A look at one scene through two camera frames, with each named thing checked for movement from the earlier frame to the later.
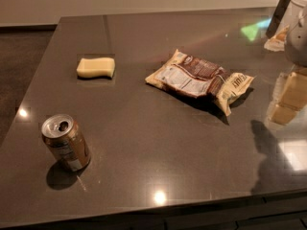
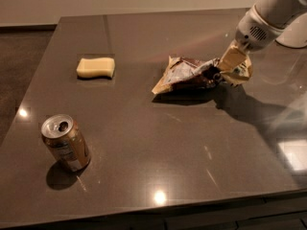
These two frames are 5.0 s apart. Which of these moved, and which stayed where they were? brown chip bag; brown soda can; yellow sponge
Moved: brown chip bag
Stayed: yellow sponge; brown soda can
